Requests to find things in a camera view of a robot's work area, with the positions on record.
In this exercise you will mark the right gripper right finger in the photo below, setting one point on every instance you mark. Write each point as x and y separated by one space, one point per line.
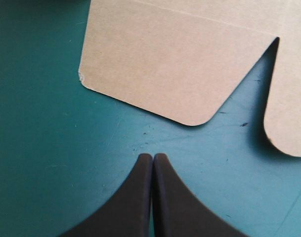
175 207

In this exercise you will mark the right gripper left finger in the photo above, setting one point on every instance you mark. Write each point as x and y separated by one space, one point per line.
130 205

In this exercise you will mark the brown cardboard box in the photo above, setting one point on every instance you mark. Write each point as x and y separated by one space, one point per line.
170 64

